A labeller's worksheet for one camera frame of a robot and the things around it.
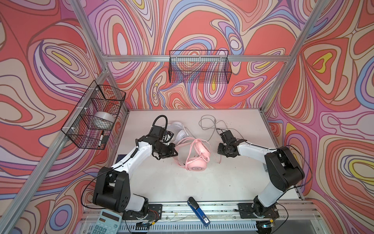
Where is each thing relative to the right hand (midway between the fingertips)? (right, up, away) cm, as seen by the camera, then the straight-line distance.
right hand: (222, 153), depth 95 cm
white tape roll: (-65, +23, -22) cm, 73 cm away
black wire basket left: (-67, +22, -26) cm, 76 cm away
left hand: (-28, +3, -12) cm, 31 cm away
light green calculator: (-61, -28, -26) cm, 72 cm away
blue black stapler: (-21, -20, -23) cm, 37 cm away
